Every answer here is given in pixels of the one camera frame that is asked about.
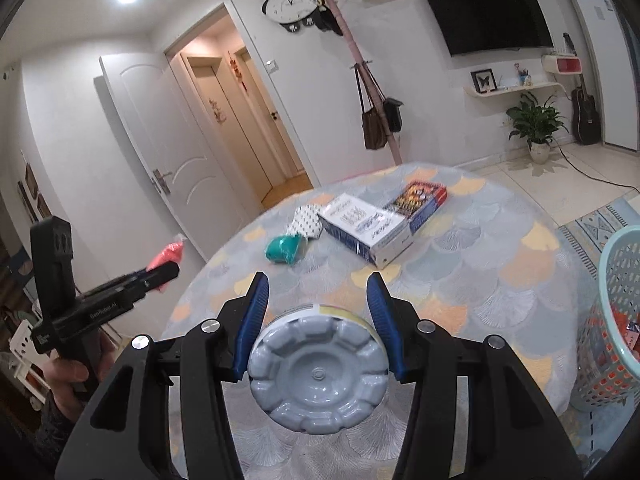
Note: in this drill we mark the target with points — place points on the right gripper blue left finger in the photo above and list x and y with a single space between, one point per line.
254 306

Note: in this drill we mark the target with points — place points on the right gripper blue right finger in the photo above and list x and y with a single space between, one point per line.
382 310

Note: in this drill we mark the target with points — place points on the grey lidded round container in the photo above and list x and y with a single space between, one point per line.
318 369

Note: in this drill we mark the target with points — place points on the pink foam packet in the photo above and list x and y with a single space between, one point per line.
173 252

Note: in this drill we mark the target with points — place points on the person left hand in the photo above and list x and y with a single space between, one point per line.
61 376

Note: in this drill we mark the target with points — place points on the teal crumpled item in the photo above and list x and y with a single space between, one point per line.
285 248

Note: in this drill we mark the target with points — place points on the white blue book box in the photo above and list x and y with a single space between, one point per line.
374 234

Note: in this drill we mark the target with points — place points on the white dotted paper cup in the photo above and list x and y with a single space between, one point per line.
306 222

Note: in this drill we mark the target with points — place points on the red blue colourful box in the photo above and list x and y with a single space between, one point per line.
418 202

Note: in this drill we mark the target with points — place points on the patterned round tablecloth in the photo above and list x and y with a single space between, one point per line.
487 262

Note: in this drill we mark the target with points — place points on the white open door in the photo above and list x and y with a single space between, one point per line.
172 148

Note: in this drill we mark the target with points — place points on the brown hanging handbag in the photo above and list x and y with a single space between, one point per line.
374 135

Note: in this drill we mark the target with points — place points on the black hanging bag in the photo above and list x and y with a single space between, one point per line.
391 106

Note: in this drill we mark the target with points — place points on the green potted plant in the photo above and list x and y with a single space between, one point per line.
536 123

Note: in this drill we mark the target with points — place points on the light blue laundry basket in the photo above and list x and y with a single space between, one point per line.
607 370

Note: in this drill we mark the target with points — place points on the black acoustic guitar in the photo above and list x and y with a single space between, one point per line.
586 121

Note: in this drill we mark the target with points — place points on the pink coat rack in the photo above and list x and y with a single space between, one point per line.
361 67

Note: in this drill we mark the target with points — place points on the white tall refrigerator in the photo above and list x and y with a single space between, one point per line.
613 69

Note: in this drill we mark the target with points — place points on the white lower wall shelf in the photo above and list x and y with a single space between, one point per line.
546 85

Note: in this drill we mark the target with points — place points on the butterfly picture frame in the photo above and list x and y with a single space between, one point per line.
484 81

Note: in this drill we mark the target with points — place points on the black wall television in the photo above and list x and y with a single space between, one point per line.
470 26

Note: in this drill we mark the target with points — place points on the panda wall clock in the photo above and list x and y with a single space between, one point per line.
291 15

